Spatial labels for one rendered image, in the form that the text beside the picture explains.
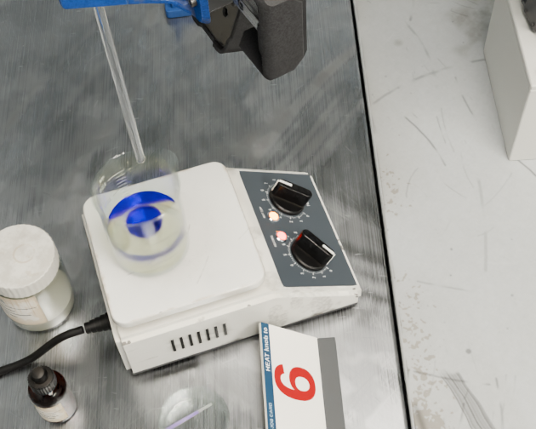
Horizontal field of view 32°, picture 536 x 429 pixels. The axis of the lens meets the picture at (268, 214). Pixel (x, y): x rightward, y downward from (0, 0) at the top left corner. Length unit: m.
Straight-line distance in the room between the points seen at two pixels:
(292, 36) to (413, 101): 0.45
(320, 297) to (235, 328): 0.07
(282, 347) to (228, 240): 0.10
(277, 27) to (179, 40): 0.51
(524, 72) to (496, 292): 0.19
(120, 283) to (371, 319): 0.21
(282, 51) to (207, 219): 0.28
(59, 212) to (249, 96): 0.21
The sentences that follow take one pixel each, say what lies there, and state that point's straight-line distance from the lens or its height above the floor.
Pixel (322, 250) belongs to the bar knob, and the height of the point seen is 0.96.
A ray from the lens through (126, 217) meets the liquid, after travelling 0.71.
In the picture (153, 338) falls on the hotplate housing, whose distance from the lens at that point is 0.73.
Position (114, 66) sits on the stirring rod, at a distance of 0.57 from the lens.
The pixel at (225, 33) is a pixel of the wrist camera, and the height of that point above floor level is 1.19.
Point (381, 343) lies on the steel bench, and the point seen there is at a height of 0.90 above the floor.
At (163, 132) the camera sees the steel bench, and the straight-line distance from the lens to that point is 0.91.
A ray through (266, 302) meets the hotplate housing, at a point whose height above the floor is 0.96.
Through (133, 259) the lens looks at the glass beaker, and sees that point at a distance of 0.70.
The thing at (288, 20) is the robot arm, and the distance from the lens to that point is 0.47.
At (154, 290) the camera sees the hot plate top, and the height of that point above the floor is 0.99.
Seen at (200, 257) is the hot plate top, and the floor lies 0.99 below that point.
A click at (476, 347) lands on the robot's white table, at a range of 0.79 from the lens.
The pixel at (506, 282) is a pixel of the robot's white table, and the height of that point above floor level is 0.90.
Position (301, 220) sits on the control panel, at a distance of 0.79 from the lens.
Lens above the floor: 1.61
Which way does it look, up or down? 57 degrees down
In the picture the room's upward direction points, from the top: 4 degrees counter-clockwise
